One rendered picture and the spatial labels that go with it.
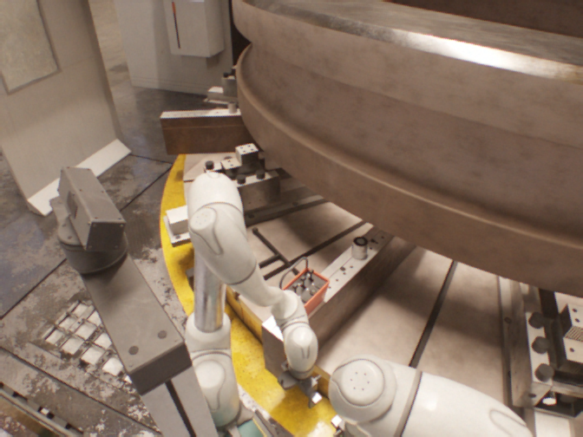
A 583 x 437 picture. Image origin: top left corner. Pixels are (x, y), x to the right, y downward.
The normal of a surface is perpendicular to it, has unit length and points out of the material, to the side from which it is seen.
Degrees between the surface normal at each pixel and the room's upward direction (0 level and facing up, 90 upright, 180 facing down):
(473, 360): 0
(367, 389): 23
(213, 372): 6
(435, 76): 90
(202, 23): 90
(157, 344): 0
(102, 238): 90
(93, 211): 29
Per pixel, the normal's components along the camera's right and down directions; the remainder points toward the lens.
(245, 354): 0.00, -0.78
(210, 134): 0.06, 0.62
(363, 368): -0.33, -0.51
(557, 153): -0.45, 0.56
